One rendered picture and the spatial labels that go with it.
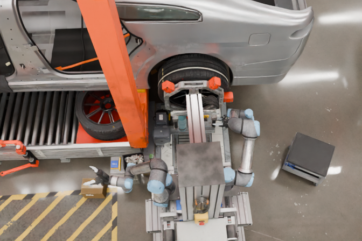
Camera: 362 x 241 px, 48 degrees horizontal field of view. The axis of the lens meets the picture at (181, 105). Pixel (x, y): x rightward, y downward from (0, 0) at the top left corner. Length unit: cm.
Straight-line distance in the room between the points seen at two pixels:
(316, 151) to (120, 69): 229
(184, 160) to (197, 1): 136
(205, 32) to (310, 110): 200
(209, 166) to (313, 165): 209
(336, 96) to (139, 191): 249
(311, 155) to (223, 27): 168
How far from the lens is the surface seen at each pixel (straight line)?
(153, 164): 287
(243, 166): 325
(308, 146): 424
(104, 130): 408
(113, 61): 264
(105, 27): 237
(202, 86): 350
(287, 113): 475
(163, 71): 369
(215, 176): 221
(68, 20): 444
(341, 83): 511
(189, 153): 225
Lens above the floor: 412
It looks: 62 degrees down
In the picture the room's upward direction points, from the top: 4 degrees counter-clockwise
